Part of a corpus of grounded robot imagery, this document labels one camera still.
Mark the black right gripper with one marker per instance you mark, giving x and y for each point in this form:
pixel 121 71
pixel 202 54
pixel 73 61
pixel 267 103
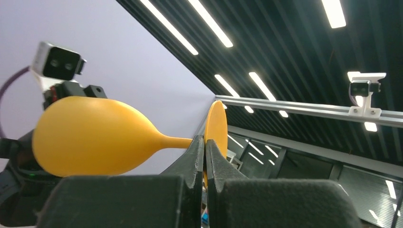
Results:
pixel 67 88

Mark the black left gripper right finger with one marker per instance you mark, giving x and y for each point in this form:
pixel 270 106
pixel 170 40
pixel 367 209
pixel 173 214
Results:
pixel 235 201

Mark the yellow wine glass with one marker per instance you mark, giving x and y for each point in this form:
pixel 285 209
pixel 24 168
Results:
pixel 96 136

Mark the aluminium top frame rail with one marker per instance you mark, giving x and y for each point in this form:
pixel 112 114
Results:
pixel 387 118

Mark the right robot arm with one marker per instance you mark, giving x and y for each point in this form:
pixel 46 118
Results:
pixel 24 185

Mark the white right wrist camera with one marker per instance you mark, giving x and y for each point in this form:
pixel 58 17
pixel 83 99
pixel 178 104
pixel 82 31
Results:
pixel 53 64

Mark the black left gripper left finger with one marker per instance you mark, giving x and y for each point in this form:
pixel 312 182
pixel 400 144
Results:
pixel 171 199

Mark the white overhead camera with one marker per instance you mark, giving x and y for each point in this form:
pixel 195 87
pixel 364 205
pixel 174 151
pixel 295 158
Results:
pixel 362 87

